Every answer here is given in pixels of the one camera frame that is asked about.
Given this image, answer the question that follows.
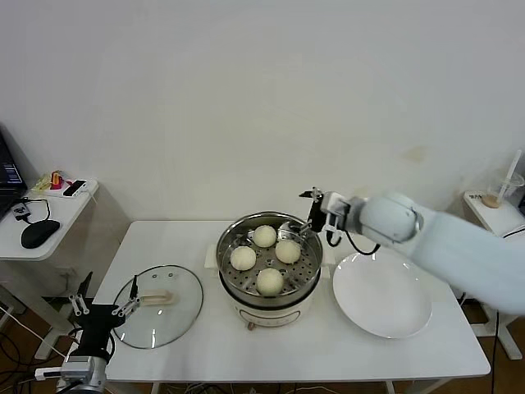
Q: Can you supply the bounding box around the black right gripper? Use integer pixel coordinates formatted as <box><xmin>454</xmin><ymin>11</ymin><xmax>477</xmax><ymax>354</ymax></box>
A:
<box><xmin>286</xmin><ymin>186</ymin><xmax>330</xmax><ymax>237</ymax></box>

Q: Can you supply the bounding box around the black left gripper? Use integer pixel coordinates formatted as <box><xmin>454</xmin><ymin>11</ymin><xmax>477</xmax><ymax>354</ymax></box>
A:
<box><xmin>67</xmin><ymin>271</ymin><xmax>143</xmax><ymax>358</ymax></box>

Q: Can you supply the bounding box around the white steamed baozi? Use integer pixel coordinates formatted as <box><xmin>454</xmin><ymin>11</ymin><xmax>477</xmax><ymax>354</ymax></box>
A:
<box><xmin>274</xmin><ymin>240</ymin><xmax>302</xmax><ymax>264</ymax></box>
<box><xmin>256</xmin><ymin>268</ymin><xmax>285</xmax><ymax>297</ymax></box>
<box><xmin>230</xmin><ymin>245</ymin><xmax>258</xmax><ymax>272</ymax></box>
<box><xmin>253</xmin><ymin>225</ymin><xmax>278</xmax><ymax>249</ymax></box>

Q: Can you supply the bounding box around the glass lid with cream handle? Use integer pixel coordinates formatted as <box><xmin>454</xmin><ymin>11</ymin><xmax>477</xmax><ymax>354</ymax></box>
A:
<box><xmin>112</xmin><ymin>264</ymin><xmax>205</xmax><ymax>350</ymax></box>

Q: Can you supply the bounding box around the perforated steel steamer basket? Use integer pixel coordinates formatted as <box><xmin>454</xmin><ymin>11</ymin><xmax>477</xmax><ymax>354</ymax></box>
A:
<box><xmin>216</xmin><ymin>211</ymin><xmax>325</xmax><ymax>307</ymax></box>

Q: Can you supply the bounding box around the black computer mouse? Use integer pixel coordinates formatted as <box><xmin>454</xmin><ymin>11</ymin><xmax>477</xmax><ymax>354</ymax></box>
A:
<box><xmin>21</xmin><ymin>219</ymin><xmax>62</xmax><ymax>250</ymax></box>

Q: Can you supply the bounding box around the white side desk with laptop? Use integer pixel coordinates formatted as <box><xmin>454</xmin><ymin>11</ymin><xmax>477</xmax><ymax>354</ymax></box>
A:
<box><xmin>0</xmin><ymin>178</ymin><xmax>102</xmax><ymax>362</ymax></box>

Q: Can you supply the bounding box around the cream electric cooker pot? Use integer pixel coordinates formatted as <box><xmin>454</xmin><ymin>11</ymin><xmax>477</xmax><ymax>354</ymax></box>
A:
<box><xmin>203</xmin><ymin>241</ymin><xmax>336</xmax><ymax>332</ymax></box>

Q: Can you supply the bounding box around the white round plate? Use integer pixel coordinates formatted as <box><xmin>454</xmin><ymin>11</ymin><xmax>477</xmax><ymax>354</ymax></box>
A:
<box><xmin>332</xmin><ymin>251</ymin><xmax>433</xmax><ymax>340</ymax></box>

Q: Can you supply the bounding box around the black smartphone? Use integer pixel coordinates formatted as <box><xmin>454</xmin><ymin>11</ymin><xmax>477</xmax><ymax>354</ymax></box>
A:
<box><xmin>62</xmin><ymin>179</ymin><xmax>89</xmax><ymax>198</ymax></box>

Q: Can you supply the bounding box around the white flat device under phone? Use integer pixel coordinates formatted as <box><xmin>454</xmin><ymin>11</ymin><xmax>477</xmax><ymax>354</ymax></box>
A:
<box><xmin>48</xmin><ymin>182</ymin><xmax>92</xmax><ymax>201</ymax></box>

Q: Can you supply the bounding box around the pink orange small package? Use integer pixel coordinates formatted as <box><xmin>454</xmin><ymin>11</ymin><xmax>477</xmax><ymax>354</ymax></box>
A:
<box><xmin>49</xmin><ymin>170</ymin><xmax>69</xmax><ymax>191</ymax></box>

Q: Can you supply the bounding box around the yellow snack packet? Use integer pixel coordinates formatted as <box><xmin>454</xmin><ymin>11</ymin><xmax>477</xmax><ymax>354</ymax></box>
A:
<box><xmin>33</xmin><ymin>172</ymin><xmax>54</xmax><ymax>193</ymax></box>

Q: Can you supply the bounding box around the black laptop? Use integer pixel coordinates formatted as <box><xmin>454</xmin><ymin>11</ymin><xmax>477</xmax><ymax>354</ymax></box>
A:
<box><xmin>0</xmin><ymin>125</ymin><xmax>30</xmax><ymax>225</ymax></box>

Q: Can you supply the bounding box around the white side desk with cup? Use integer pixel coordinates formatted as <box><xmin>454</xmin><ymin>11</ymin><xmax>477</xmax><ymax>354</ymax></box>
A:
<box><xmin>463</xmin><ymin>190</ymin><xmax>525</xmax><ymax>362</ymax></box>

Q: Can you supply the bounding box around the clear plastic drink cup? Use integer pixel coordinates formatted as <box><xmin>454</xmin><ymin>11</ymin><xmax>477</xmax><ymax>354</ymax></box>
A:
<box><xmin>482</xmin><ymin>172</ymin><xmax>525</xmax><ymax>210</ymax></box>

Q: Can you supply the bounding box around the white drinking straw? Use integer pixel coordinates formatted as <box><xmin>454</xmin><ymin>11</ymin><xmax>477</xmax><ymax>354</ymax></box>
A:
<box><xmin>497</xmin><ymin>150</ymin><xmax>523</xmax><ymax>204</ymax></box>

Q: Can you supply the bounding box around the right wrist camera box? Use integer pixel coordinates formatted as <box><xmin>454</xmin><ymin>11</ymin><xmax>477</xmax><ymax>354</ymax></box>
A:
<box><xmin>322</xmin><ymin>191</ymin><xmax>354</xmax><ymax>231</ymax></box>

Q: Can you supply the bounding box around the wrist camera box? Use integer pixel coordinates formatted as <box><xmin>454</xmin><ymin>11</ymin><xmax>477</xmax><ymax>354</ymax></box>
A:
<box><xmin>322</xmin><ymin>191</ymin><xmax>354</xmax><ymax>231</ymax></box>
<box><xmin>34</xmin><ymin>355</ymin><xmax>96</xmax><ymax>381</ymax></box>

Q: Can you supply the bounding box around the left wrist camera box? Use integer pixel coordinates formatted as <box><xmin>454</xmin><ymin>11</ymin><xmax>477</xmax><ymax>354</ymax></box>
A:
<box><xmin>34</xmin><ymin>355</ymin><xmax>96</xmax><ymax>381</ymax></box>

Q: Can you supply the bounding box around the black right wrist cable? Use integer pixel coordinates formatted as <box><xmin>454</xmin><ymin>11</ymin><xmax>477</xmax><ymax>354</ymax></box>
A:
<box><xmin>326</xmin><ymin>229</ymin><xmax>385</xmax><ymax>256</ymax></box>

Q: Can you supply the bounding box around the white floor cable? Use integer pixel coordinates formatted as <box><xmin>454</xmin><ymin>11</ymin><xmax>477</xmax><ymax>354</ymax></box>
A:
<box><xmin>0</xmin><ymin>303</ymin><xmax>66</xmax><ymax>358</ymax></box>

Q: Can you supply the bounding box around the black floor cable bundle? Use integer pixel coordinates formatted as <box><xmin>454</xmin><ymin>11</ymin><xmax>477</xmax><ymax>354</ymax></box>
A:
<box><xmin>0</xmin><ymin>328</ymin><xmax>46</xmax><ymax>394</ymax></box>

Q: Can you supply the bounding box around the black dongle with cable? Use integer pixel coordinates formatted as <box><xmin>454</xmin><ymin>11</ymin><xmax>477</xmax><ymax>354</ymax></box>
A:
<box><xmin>11</xmin><ymin>195</ymin><xmax>53</xmax><ymax>226</ymax></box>

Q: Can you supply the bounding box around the black hanging power cable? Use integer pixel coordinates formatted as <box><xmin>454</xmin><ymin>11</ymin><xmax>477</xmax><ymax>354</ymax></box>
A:
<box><xmin>458</xmin><ymin>225</ymin><xmax>525</xmax><ymax>394</ymax></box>

